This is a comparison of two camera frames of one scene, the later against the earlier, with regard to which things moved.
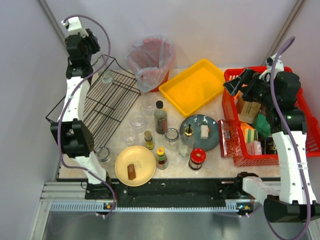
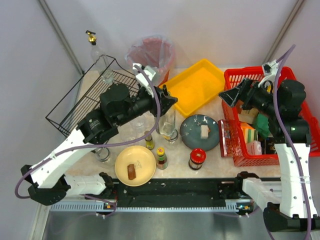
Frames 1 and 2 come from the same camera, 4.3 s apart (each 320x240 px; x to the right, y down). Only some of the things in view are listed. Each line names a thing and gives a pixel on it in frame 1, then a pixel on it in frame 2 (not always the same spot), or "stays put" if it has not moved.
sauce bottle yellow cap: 162,163 stays put
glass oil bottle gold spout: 186,142 -> 166,126
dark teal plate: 195,121 stays put
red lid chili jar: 197,157 stays put
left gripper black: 92,40 -> 161,100
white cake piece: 204,130 stays put
